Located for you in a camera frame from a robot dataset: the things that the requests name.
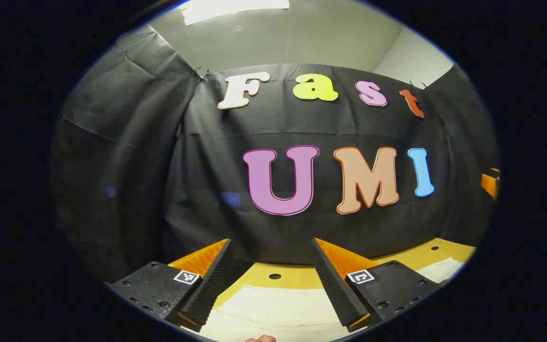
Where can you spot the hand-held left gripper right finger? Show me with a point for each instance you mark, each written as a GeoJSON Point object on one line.
{"type": "Point", "coordinates": [335, 285]}

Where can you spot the cream white jeans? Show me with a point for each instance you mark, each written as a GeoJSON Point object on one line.
{"type": "Point", "coordinates": [273, 308]}

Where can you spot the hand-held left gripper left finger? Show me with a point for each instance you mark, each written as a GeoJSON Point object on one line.
{"type": "Point", "coordinates": [212, 285]}

